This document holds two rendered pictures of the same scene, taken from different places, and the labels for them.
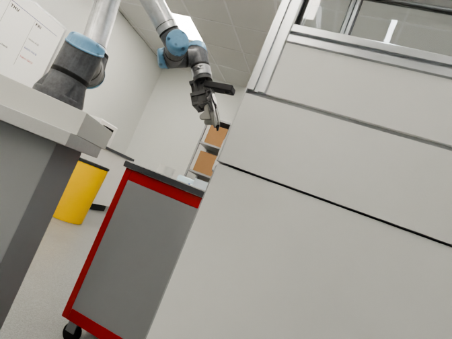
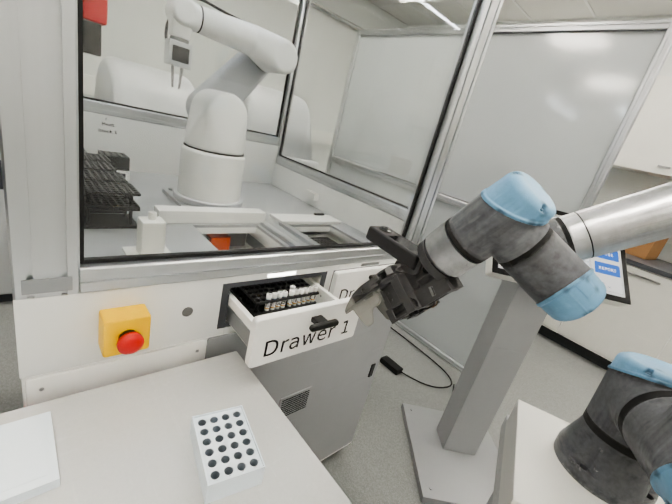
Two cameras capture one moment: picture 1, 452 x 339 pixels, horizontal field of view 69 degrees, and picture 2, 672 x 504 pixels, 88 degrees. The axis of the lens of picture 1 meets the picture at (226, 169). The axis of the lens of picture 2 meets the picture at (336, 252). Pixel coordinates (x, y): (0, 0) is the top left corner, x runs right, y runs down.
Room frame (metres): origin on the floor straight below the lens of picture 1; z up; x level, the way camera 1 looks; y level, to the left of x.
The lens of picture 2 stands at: (1.73, 0.30, 1.29)
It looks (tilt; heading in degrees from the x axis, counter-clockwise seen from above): 19 degrees down; 207
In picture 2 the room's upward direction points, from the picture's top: 14 degrees clockwise
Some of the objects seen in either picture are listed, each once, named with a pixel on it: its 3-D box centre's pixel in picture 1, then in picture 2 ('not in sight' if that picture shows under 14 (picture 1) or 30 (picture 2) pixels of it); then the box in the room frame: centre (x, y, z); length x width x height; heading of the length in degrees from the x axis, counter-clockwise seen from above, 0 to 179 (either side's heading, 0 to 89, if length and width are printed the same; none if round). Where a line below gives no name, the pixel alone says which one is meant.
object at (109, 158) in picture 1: (85, 161); not in sight; (4.74, 1.89, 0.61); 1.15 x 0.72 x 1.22; 162
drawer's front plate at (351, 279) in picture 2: not in sight; (366, 284); (0.82, -0.04, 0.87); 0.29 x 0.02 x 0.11; 163
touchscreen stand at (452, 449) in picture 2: not in sight; (497, 370); (0.24, 0.42, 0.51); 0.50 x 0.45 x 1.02; 31
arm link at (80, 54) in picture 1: (81, 57); (647, 399); (1.04, 0.57, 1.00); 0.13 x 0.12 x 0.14; 14
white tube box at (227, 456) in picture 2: (209, 188); (225, 448); (1.42, 0.03, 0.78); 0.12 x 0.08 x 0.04; 62
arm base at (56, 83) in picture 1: (63, 88); (612, 449); (1.03, 0.57, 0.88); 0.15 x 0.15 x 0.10
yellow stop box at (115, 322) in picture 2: not in sight; (125, 330); (1.44, -0.21, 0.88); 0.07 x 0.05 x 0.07; 163
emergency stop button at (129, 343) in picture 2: not in sight; (129, 341); (1.45, -0.18, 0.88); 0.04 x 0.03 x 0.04; 163
